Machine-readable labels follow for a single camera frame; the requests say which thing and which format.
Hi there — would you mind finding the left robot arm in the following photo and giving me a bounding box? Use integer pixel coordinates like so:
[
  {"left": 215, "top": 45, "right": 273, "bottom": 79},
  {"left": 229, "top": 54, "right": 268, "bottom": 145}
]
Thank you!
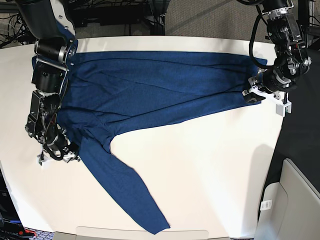
[{"left": 240, "top": 0, "right": 312, "bottom": 104}]

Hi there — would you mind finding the white barcode tag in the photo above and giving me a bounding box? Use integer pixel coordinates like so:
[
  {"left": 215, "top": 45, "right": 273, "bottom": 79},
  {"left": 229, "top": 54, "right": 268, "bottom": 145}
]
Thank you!
[{"left": 260, "top": 199, "right": 273, "bottom": 211}]

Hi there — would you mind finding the grey plastic bin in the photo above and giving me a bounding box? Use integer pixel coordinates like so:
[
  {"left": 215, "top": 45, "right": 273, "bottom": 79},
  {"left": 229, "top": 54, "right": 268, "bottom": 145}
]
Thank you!
[{"left": 254, "top": 158, "right": 320, "bottom": 240}]

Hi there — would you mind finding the black box with label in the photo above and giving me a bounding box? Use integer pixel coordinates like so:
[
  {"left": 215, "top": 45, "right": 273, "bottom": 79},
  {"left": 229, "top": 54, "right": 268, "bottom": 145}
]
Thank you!
[{"left": 0, "top": 174, "right": 24, "bottom": 240}]

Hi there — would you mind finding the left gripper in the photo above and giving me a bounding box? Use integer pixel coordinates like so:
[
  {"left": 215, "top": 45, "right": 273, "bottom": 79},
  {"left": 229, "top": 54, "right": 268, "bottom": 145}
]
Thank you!
[{"left": 242, "top": 69, "right": 297, "bottom": 104}]

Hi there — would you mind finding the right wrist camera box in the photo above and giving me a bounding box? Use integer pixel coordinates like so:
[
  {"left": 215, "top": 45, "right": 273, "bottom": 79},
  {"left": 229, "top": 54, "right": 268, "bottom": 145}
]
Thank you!
[{"left": 36, "top": 153, "right": 54, "bottom": 170}]

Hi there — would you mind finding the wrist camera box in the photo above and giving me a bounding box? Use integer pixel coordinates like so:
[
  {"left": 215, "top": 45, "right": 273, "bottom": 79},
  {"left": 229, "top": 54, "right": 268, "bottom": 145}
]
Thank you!
[
  {"left": 36, "top": 153, "right": 54, "bottom": 170},
  {"left": 275, "top": 101, "right": 292, "bottom": 117}
]

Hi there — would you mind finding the blue long-sleeve shirt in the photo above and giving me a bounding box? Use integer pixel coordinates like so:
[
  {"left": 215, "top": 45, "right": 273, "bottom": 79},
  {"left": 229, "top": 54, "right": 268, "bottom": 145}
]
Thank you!
[{"left": 57, "top": 51, "right": 258, "bottom": 234}]

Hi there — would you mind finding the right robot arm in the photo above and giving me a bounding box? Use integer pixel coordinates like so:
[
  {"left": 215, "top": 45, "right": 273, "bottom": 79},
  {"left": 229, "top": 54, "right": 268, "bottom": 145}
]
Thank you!
[{"left": 16, "top": 0, "right": 81, "bottom": 164}]

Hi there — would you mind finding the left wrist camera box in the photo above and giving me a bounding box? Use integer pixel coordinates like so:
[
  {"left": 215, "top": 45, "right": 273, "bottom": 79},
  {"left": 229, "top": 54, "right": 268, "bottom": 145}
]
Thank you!
[{"left": 275, "top": 101, "right": 292, "bottom": 117}]

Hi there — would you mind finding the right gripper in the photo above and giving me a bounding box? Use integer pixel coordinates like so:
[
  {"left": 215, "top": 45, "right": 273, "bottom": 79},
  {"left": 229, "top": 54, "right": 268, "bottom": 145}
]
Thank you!
[{"left": 37, "top": 129, "right": 81, "bottom": 163}]

